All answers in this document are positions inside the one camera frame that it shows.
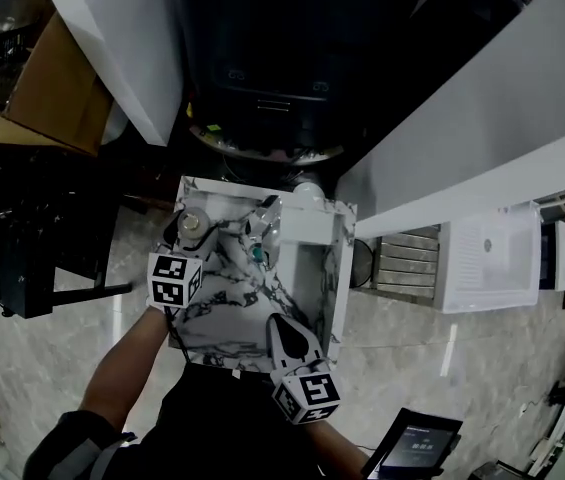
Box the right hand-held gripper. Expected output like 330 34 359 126
267 312 342 425

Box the metal rack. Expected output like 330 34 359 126
371 225 443 299

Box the person's left forearm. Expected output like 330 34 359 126
79 305 171 434

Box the large white ceramic sink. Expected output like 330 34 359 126
436 202 543 314

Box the black tablet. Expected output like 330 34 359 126
360 407 464 480

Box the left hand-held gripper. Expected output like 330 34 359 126
146 211 221 310

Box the person's right forearm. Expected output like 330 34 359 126
306 420 371 469

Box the chrome faucet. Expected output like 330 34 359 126
244 195 283 272

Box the white bucket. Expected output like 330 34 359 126
101 102 131 145

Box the black metal frame table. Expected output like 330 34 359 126
0 142 133 319

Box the small metal-lidded jar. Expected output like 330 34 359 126
175 206 211 240

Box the black mesh wastebasket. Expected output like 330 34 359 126
351 237 376 289

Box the black plastic bag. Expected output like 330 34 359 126
0 157 113 314

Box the white gooseneck faucet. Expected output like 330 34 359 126
536 187 565 207

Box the brown cardboard box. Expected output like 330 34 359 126
0 10 116 157

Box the person's own body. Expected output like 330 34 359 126
24 362 363 480

